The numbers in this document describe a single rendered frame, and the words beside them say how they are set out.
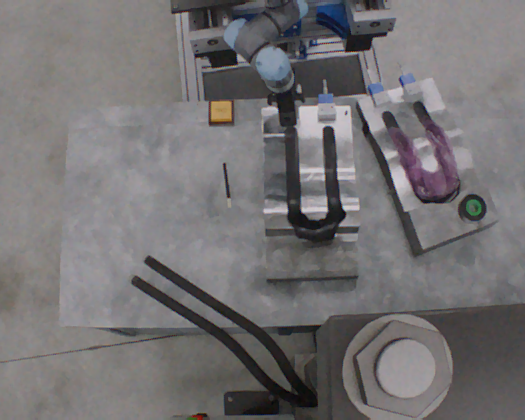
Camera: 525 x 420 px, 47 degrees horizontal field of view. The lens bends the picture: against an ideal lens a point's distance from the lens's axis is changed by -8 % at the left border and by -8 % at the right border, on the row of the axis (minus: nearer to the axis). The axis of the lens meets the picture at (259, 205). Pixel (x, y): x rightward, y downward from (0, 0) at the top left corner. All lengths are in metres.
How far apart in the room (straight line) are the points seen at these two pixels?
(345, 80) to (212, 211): 1.04
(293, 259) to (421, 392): 1.25
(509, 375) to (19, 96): 2.80
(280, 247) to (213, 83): 1.08
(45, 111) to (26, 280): 0.80
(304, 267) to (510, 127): 0.82
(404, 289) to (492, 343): 1.23
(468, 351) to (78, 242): 1.49
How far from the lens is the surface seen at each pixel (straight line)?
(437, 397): 0.66
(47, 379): 2.83
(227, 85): 2.72
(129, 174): 2.00
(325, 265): 1.82
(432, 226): 1.84
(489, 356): 0.69
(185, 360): 2.68
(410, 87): 2.01
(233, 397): 2.65
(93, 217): 1.99
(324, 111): 1.89
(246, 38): 1.59
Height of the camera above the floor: 2.65
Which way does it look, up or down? 75 degrees down
